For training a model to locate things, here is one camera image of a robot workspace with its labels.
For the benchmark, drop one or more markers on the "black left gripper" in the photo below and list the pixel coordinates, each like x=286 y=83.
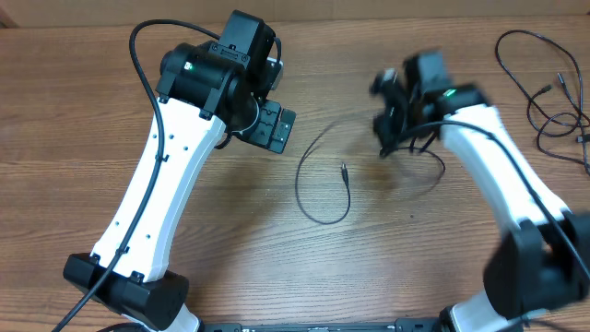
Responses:
x=262 y=134

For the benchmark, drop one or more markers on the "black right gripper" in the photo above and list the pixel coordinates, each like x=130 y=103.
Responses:
x=384 y=130

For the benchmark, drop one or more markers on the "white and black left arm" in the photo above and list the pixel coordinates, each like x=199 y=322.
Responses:
x=207 y=94

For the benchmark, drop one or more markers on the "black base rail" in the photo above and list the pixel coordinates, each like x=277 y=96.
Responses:
x=399 y=325

